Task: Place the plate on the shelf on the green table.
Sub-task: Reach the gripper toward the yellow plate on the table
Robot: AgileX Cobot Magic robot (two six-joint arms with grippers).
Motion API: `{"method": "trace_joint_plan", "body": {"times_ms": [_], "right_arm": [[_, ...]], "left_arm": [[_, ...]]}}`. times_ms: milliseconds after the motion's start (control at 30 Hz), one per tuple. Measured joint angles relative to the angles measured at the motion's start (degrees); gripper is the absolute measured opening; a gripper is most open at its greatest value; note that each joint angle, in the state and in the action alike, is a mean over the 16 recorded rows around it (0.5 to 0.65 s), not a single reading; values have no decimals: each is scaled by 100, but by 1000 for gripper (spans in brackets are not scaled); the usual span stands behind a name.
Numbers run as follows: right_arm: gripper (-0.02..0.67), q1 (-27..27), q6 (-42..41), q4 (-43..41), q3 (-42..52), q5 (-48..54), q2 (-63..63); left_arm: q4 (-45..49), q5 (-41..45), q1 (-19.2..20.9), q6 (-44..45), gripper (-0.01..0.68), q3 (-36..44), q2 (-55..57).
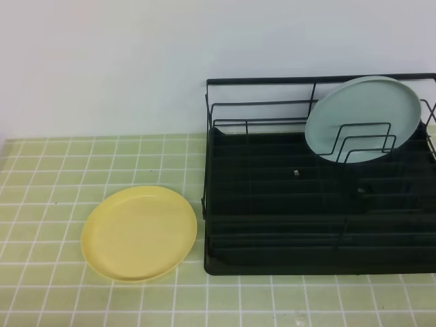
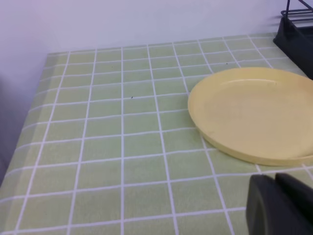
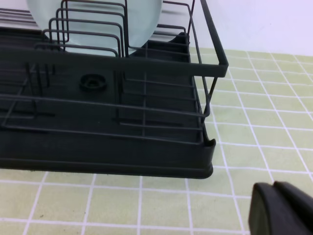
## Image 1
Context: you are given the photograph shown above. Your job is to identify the yellow plastic plate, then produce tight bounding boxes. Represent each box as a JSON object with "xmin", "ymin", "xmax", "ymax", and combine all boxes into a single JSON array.
[{"xmin": 81, "ymin": 185, "xmax": 198, "ymax": 283}]

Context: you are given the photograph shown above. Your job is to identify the light blue plastic plate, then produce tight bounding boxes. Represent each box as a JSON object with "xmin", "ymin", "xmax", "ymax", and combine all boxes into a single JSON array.
[{"xmin": 305, "ymin": 76, "xmax": 422, "ymax": 164}]

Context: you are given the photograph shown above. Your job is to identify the black drip tray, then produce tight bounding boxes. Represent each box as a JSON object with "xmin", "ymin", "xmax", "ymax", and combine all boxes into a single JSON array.
[{"xmin": 203, "ymin": 127, "xmax": 435, "ymax": 275}]

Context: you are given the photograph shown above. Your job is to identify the black wire dish rack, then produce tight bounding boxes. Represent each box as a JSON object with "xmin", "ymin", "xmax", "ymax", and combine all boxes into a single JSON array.
[{"xmin": 200, "ymin": 72, "xmax": 436, "ymax": 253}]

